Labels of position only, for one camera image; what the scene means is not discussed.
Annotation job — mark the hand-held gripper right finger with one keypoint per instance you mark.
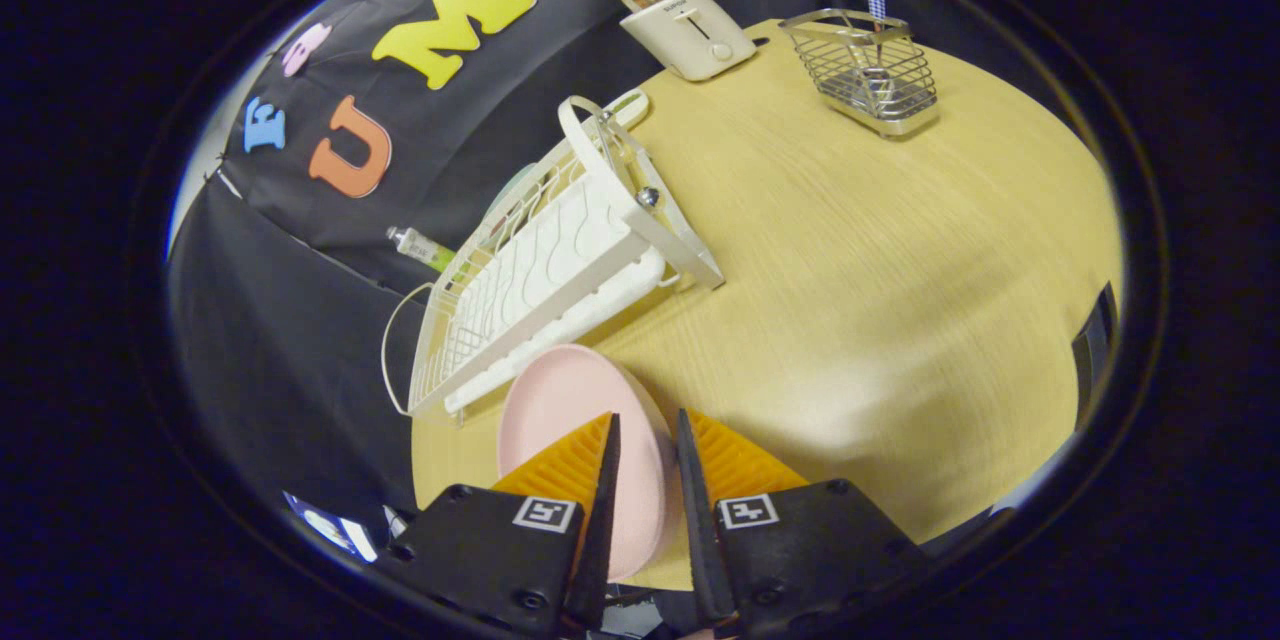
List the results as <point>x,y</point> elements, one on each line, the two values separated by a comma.
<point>698,530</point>

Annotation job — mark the clear bottle green liquid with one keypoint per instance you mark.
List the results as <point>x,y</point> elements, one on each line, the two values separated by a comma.
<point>420,246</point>

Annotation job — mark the cream toaster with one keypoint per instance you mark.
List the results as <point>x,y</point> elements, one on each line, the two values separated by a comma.
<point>695,40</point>

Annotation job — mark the pale green plate with food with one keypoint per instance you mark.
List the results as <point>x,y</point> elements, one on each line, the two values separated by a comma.
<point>508,200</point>

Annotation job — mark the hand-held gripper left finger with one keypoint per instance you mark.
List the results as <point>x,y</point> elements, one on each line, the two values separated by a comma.
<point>597,540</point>

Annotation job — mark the pink plate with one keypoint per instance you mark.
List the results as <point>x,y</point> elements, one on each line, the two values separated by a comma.
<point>570,400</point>

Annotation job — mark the small white dish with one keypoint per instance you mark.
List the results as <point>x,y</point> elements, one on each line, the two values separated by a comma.
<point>632,106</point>

